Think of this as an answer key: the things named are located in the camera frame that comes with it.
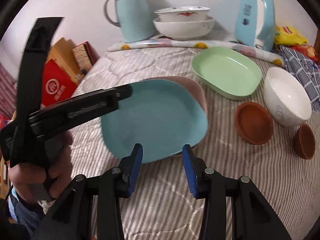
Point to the light blue electric kettle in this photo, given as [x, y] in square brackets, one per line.
[255, 24]

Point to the brown clay bowl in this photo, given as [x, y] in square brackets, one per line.
[304, 142]
[253, 123]

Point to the yellow chips bag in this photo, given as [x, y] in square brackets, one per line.
[288, 36]

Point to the brown cardboard box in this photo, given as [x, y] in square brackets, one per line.
[61, 53]

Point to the white ceramic bowl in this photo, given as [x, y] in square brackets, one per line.
[285, 98]

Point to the grey checked folded cloth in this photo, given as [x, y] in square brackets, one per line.
[305, 71]

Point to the red chips bag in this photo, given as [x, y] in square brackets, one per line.
[306, 50]

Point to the light green plastic plate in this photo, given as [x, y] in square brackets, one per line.
[227, 72]

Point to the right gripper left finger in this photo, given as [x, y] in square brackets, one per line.
[118, 182]

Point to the red paper bag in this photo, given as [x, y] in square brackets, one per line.
[56, 84]

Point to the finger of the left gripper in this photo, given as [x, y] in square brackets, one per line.
[123, 92]

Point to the patterned kraft gift box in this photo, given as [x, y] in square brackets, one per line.
[85, 56]

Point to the light blue plastic plate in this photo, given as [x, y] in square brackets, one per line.
[123, 128]

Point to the light blue thermos jug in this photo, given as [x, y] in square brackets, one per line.
[134, 19]

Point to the large white porcelain bowl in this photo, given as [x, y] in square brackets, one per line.
[184, 30]

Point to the pink plastic plate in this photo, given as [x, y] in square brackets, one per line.
[171, 101]

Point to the fruit pattern table mat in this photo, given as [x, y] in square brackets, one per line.
[161, 42]

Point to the patterned white porcelain bowl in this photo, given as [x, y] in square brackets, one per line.
[182, 14]

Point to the person's left hand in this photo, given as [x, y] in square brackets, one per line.
[24, 174]

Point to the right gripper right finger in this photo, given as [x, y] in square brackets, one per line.
[206, 183]

